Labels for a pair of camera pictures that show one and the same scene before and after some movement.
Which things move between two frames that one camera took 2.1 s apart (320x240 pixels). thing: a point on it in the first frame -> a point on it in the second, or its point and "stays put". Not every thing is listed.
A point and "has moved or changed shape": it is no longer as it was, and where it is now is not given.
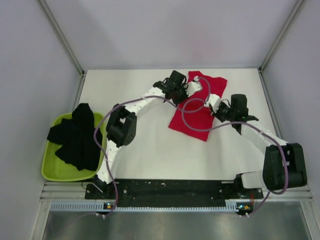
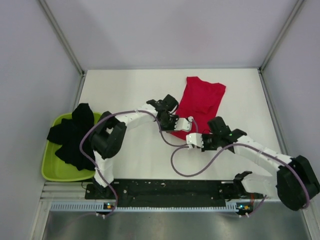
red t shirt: [192, 116] has moved or changed shape
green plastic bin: [54, 168] stays put
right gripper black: [216, 115] -> [205, 147]
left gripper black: [184, 87] -> [172, 128]
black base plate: [171, 193] stays put
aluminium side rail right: [271, 106] stays put
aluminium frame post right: [280, 36] stays put
